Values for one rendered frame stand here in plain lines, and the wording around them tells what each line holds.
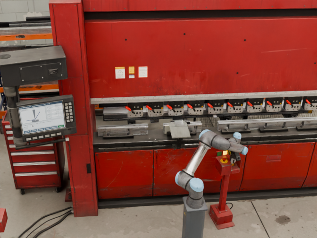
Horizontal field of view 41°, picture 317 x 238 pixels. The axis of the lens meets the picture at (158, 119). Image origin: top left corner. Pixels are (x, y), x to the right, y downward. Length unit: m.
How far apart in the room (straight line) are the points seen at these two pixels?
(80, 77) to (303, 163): 2.55
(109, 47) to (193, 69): 0.80
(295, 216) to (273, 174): 0.50
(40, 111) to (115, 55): 0.85
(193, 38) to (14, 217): 2.64
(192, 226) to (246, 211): 1.19
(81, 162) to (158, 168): 0.80
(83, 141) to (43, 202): 1.14
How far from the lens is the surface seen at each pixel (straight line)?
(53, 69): 3.44
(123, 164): 4.37
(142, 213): 4.70
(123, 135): 4.25
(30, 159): 4.73
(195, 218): 3.72
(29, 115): 3.57
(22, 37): 5.52
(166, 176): 4.52
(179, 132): 4.14
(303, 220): 4.92
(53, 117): 3.61
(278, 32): 4.08
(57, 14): 3.54
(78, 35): 3.59
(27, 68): 3.41
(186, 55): 3.93
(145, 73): 3.96
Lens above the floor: 3.30
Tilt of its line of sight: 32 degrees down
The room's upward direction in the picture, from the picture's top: 1 degrees clockwise
